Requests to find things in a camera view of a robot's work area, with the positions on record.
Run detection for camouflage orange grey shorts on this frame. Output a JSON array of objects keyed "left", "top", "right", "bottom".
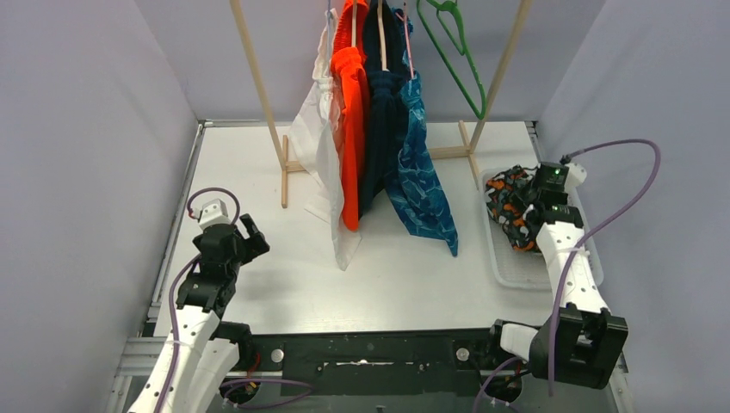
[{"left": 484, "top": 164, "right": 544, "bottom": 254}]

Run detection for clear plastic basket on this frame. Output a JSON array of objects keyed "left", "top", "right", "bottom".
[{"left": 479, "top": 169, "right": 604, "bottom": 292}]

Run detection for green hanger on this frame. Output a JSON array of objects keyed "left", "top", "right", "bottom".
[{"left": 416, "top": 0, "right": 487, "bottom": 120}]

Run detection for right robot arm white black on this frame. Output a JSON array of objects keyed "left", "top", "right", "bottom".
[{"left": 484, "top": 163, "right": 628, "bottom": 389}]

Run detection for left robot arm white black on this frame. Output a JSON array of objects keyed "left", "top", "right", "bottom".
[{"left": 129, "top": 213, "right": 270, "bottom": 412}]

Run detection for blue patterned shorts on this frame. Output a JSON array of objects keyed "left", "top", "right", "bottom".
[{"left": 387, "top": 8, "right": 459, "bottom": 256}]

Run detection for white shorts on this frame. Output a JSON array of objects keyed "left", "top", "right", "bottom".
[{"left": 288, "top": 8, "right": 361, "bottom": 271}]

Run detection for navy blue shorts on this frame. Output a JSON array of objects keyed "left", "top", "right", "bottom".
[{"left": 359, "top": 1, "right": 406, "bottom": 216}]

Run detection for pink hanger of blue shorts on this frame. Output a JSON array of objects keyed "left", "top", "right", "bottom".
[{"left": 399, "top": 0, "right": 415, "bottom": 79}]

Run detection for wooden hanger of navy shorts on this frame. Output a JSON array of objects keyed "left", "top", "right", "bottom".
[{"left": 376, "top": 0, "right": 389, "bottom": 71}]

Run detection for wooden hanger of orange shorts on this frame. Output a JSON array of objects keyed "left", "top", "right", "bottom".
[{"left": 350, "top": 0, "right": 358, "bottom": 48}]

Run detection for wooden clothes rack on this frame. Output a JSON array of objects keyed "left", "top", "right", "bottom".
[{"left": 229, "top": 0, "right": 533, "bottom": 209}]

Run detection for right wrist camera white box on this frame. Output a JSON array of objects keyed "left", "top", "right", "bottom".
[{"left": 565, "top": 162, "right": 587, "bottom": 192}]

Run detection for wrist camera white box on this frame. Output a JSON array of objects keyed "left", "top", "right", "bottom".
[
  {"left": 565, "top": 162, "right": 587, "bottom": 192},
  {"left": 197, "top": 199, "right": 231, "bottom": 230}
]

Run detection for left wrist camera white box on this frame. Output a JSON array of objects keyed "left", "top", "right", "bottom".
[{"left": 197, "top": 199, "right": 231, "bottom": 230}]

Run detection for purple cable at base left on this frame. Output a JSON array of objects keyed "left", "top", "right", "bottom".
[{"left": 219, "top": 377, "right": 315, "bottom": 411}]

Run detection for purple cable at base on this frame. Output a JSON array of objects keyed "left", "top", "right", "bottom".
[
  {"left": 471, "top": 357, "right": 523, "bottom": 413},
  {"left": 219, "top": 377, "right": 315, "bottom": 411}
]

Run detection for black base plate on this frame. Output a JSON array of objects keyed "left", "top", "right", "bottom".
[{"left": 139, "top": 322, "right": 563, "bottom": 398}]

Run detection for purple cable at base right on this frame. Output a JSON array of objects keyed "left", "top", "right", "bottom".
[{"left": 471, "top": 357, "right": 523, "bottom": 413}]

